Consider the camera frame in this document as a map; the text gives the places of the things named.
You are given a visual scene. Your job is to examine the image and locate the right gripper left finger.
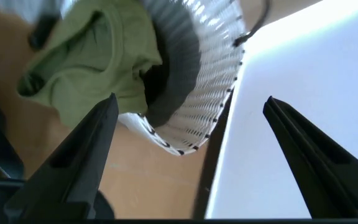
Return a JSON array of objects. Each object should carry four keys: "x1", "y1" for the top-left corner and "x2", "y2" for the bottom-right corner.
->
[{"x1": 4, "y1": 92, "x2": 120, "y2": 220}]

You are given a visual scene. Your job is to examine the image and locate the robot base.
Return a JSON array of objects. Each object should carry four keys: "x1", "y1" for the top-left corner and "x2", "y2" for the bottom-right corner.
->
[{"x1": 0, "y1": 76, "x2": 24, "y2": 218}]

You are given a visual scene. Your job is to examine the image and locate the white laundry basket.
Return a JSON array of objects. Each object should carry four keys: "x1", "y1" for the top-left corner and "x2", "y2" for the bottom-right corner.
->
[{"x1": 28, "y1": 0, "x2": 272, "y2": 156}]

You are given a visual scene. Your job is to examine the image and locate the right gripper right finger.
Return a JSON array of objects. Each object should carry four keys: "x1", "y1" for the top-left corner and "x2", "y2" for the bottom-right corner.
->
[{"x1": 262, "y1": 95, "x2": 358, "y2": 218}]

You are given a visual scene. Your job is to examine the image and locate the green printed shirt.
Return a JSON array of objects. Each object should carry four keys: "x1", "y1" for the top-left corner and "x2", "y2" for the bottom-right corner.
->
[{"x1": 16, "y1": 0, "x2": 163, "y2": 130}]

